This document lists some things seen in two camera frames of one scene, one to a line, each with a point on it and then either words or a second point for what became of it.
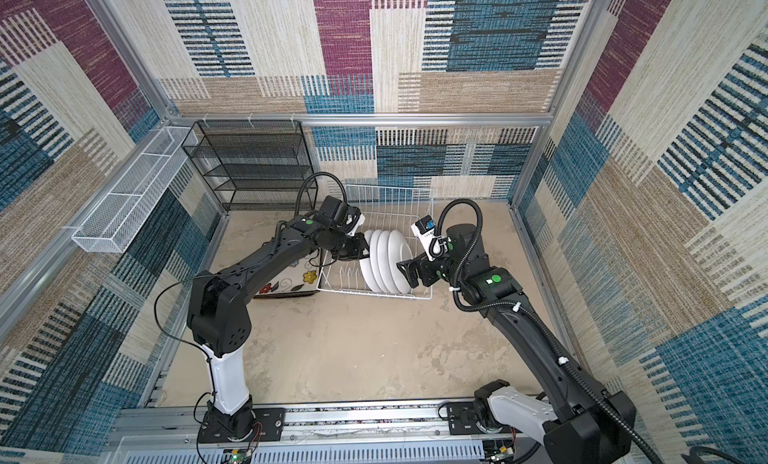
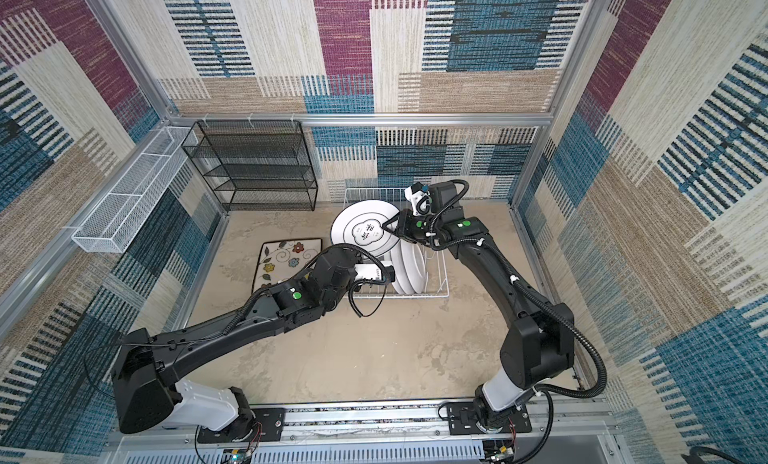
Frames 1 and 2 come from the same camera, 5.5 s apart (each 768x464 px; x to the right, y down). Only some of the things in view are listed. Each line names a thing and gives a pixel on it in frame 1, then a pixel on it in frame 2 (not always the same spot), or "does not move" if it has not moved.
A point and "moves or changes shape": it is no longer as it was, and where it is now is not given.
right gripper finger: (413, 278) -> (399, 231)
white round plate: (366, 266) moves or changes shape
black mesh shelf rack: (253, 165) does not move
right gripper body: (432, 271) -> (422, 228)
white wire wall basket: (118, 216) does not move
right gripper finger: (408, 266) -> (403, 217)
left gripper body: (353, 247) -> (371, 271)
